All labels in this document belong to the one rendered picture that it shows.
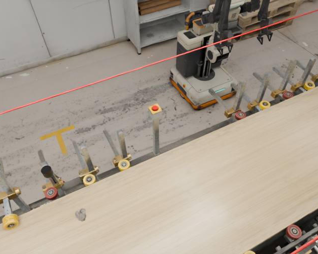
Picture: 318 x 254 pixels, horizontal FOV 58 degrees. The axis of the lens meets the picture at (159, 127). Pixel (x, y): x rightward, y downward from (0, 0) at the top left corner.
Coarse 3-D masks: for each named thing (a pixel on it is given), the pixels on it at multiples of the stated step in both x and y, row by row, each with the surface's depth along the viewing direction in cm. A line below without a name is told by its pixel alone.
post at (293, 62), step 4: (292, 60) 226; (296, 60) 226; (292, 64) 227; (288, 68) 232; (292, 68) 230; (288, 72) 234; (284, 76) 239; (288, 76) 236; (284, 80) 241; (288, 80) 241; (284, 84) 243; (280, 88) 249; (284, 88) 247; (276, 100) 259
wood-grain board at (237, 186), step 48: (192, 144) 207; (240, 144) 207; (288, 144) 206; (96, 192) 183; (144, 192) 183; (192, 192) 182; (240, 192) 182; (288, 192) 182; (0, 240) 164; (48, 240) 164; (96, 240) 163; (144, 240) 163; (192, 240) 163; (240, 240) 162
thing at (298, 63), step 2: (296, 62) 281; (298, 62) 279; (300, 62) 279; (296, 64) 281; (298, 64) 279; (300, 64) 278; (302, 64) 278; (298, 66) 280; (300, 66) 278; (302, 66) 276; (304, 66) 276; (302, 68) 276; (304, 68) 274; (304, 70) 275; (310, 72) 270; (312, 72) 270; (310, 74) 271; (312, 74) 269; (314, 74) 268
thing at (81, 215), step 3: (81, 210) 173; (84, 210) 175; (75, 213) 173; (78, 213) 173; (81, 213) 173; (84, 213) 173; (75, 216) 172; (78, 216) 172; (81, 216) 171; (84, 216) 172; (78, 219) 171; (81, 219) 171; (84, 219) 171
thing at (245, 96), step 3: (231, 84) 263; (234, 84) 262; (234, 87) 260; (237, 87) 259; (243, 93) 254; (243, 96) 253; (246, 96) 251; (246, 99) 250; (249, 99) 248; (249, 102) 248; (255, 108) 243; (258, 108) 241; (258, 111) 241
